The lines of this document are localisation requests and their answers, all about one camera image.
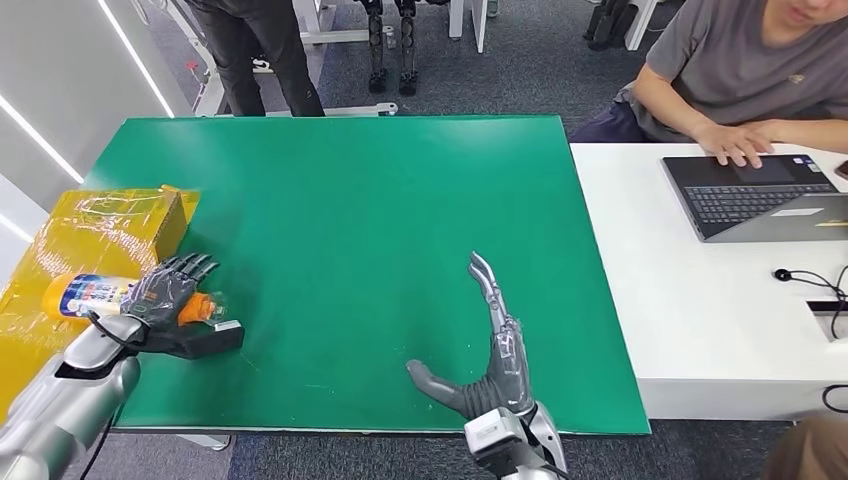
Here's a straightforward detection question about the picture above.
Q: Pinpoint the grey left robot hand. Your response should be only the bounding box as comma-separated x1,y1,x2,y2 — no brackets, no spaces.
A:
119,253,220,329

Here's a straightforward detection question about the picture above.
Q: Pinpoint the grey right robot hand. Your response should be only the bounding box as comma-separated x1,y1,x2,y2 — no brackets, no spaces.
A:
405,250,537,420

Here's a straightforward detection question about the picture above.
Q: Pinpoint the orange plastic bottle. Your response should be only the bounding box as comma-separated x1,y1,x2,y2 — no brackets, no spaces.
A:
42,273,227,327

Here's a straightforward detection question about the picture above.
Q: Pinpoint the yellow taped cardboard box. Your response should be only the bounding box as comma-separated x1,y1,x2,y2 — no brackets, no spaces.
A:
0,185,201,425

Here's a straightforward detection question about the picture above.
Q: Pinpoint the white desk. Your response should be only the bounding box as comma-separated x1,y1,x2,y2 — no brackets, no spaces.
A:
569,142,848,422

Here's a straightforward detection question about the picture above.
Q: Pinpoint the green table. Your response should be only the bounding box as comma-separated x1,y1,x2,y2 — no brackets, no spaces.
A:
82,115,652,437

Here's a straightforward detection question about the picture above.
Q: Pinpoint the standing person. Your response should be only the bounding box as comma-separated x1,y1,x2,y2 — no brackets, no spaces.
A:
185,0,326,119

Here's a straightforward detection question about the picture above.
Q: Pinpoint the dark grey laptop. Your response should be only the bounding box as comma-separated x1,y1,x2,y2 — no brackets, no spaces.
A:
661,154,848,244

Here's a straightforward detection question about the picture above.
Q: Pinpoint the brown rounded object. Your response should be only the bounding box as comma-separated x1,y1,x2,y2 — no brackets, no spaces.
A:
761,417,848,480

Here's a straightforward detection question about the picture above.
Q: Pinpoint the seated person's right hand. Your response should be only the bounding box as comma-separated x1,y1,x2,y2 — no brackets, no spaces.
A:
692,121,775,169

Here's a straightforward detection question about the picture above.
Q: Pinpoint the black robot leg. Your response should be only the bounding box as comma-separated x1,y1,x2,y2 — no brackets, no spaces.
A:
360,0,391,94
396,0,421,97

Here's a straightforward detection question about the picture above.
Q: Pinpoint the grey desk device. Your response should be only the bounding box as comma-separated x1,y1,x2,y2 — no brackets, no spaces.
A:
806,299,848,343

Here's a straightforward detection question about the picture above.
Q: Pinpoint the seated person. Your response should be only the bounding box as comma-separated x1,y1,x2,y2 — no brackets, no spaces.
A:
569,0,848,169

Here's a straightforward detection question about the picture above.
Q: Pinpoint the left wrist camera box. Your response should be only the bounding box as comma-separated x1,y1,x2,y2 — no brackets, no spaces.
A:
142,319,245,361

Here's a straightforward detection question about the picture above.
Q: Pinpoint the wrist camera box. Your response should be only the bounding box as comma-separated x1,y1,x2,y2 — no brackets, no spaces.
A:
463,407,533,480
142,319,245,361

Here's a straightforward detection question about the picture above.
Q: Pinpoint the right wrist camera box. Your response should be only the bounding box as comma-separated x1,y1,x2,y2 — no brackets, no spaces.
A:
463,407,533,480

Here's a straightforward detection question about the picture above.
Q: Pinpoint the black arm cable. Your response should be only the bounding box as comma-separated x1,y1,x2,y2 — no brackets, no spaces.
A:
78,410,115,480

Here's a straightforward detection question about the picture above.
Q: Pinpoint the white metal stand frame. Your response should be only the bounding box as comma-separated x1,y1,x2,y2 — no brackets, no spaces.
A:
129,0,400,119

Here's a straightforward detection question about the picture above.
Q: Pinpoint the black cable with round puck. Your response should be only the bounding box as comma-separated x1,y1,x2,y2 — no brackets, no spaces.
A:
772,266,848,340

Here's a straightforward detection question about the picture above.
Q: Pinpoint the black cable loop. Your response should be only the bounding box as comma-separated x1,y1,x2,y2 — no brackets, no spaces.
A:
822,384,848,416

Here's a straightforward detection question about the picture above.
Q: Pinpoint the white table frame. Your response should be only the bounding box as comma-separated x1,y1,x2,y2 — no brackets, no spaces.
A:
292,0,492,54

